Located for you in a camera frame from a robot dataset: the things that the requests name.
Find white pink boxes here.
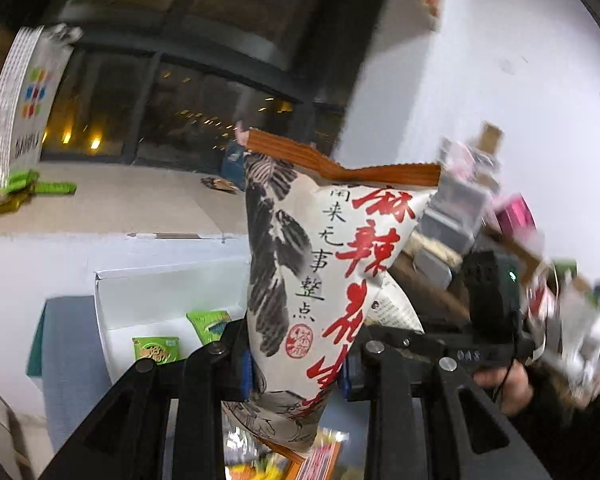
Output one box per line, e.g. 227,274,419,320
439,137,502,187

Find blue carton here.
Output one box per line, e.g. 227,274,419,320
222,140,247,191

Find dark window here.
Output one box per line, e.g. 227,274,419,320
39,0,392,172

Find long green snack packet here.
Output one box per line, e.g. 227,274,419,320
32,181,77,195

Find black cable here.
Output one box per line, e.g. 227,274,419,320
497,364,513,403

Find wooden block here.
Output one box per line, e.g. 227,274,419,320
391,254,473,322

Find white red-print snack bag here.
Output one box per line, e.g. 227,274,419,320
221,129,442,466

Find pile of assorted snack packets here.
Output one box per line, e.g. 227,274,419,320
225,425,348,480

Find white shopping bag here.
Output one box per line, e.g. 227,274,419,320
0,25,75,187

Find person's right hand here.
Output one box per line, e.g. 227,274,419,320
474,360,537,417

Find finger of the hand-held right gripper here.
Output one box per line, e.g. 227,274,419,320
362,324,443,357

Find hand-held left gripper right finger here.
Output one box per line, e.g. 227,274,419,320
341,341,552,480

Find clear plastic drawers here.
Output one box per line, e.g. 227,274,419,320
419,170,492,257

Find brown crumpled packet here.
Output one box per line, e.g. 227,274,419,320
201,176,239,195

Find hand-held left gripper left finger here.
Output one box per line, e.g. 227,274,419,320
39,319,256,480

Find yellow snack packet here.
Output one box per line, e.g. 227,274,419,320
0,187,32,215

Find pink box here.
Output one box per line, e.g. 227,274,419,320
495,195,537,234

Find grey-blue panel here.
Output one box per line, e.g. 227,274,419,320
26,296,112,453

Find small cardboard box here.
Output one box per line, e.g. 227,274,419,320
480,122,506,154

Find white cardboard box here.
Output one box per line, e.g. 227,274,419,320
94,257,253,386

